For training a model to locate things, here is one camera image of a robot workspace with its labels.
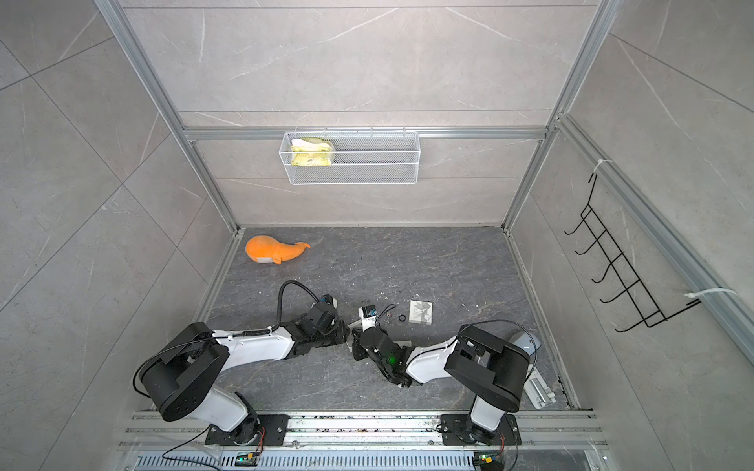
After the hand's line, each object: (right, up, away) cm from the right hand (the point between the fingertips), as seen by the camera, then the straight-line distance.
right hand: (354, 333), depth 87 cm
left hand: (-1, 0, +4) cm, 4 cm away
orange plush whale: (-33, +25, +17) cm, 45 cm away
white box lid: (+21, +5, +6) cm, 22 cm away
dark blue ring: (+15, +3, +9) cm, 17 cm away
